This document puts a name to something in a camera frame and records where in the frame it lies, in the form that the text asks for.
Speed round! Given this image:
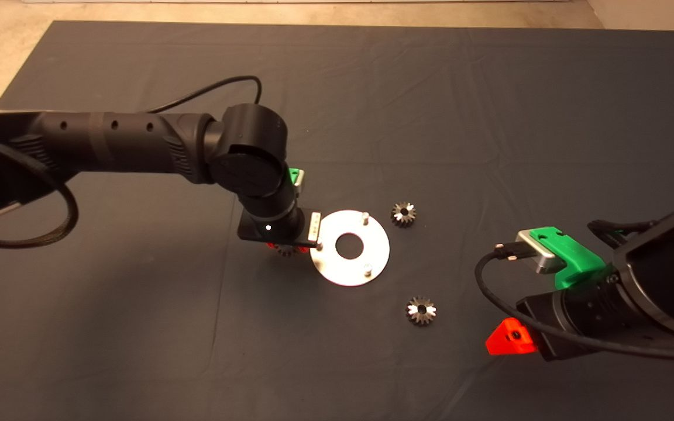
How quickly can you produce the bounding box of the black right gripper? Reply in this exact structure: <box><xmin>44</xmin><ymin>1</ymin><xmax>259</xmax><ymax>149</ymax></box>
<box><xmin>485</xmin><ymin>275</ymin><xmax>639</xmax><ymax>362</ymax></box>

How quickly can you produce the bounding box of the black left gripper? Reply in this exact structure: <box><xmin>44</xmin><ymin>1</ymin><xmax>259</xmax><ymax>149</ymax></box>
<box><xmin>239</xmin><ymin>199</ymin><xmax>321</xmax><ymax>254</ymax></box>

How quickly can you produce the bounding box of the round metal carrier plate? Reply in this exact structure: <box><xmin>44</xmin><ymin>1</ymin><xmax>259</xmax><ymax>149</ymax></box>
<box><xmin>310</xmin><ymin>209</ymin><xmax>390</xmax><ymax>287</ymax></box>

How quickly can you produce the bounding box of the dark grey table cloth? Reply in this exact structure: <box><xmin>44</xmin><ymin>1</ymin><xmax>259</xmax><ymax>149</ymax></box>
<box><xmin>0</xmin><ymin>20</ymin><xmax>674</xmax><ymax>421</ymax></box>

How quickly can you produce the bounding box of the black right camera cable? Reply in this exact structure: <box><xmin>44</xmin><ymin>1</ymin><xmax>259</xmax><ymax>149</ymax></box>
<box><xmin>474</xmin><ymin>132</ymin><xmax>674</xmax><ymax>362</ymax></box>

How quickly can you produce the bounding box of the black camera cable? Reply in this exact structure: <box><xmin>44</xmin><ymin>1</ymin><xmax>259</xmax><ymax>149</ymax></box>
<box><xmin>474</xmin><ymin>132</ymin><xmax>674</xmax><ymax>362</ymax></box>
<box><xmin>147</xmin><ymin>75</ymin><xmax>263</xmax><ymax>115</ymax></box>

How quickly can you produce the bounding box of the silver right camera box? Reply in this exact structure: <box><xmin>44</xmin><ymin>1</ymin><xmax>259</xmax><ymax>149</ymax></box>
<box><xmin>515</xmin><ymin>229</ymin><xmax>566</xmax><ymax>275</ymax></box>

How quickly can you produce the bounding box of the green right camera mount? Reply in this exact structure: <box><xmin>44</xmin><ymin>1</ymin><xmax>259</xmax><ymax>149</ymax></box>
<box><xmin>529</xmin><ymin>227</ymin><xmax>615</xmax><ymax>290</ymax></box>

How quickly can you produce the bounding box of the black left camera cable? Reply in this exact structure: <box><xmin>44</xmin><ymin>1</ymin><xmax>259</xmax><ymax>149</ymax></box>
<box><xmin>147</xmin><ymin>75</ymin><xmax>263</xmax><ymax>115</ymax></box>

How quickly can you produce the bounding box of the braided black arm cable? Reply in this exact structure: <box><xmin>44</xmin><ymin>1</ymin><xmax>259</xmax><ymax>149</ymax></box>
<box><xmin>0</xmin><ymin>140</ymin><xmax>79</xmax><ymax>249</ymax></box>

